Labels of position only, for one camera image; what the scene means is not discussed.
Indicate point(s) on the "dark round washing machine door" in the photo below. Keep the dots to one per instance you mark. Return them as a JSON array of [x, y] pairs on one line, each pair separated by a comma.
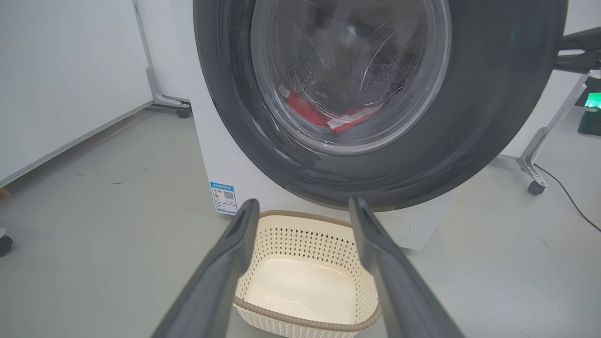
[[493, 117]]

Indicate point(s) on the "cream perforated laundry basket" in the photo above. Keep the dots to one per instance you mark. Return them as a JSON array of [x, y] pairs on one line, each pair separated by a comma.
[[305, 291]]

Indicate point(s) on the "black caster wheel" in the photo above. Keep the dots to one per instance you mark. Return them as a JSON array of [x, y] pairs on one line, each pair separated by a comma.
[[4, 244]]

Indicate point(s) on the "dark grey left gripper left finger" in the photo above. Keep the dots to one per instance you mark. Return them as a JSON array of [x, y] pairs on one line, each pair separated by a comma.
[[211, 281]]

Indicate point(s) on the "blue energy label sticker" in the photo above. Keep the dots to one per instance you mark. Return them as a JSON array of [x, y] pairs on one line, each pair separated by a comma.
[[224, 198]]

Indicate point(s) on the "white washing machine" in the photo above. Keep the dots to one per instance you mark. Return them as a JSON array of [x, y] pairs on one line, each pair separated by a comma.
[[225, 155]]

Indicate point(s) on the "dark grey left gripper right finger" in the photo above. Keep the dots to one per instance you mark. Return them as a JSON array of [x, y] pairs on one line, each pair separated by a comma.
[[399, 291]]

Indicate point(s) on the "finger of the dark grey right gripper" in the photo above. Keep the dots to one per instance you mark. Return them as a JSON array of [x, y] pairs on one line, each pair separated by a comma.
[[580, 62], [584, 40]]

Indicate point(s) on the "red and white garment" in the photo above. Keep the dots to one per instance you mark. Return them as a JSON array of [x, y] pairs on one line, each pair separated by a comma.
[[310, 110]]

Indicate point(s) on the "black device with green light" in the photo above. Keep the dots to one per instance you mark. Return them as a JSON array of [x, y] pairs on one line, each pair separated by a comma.
[[590, 122]]

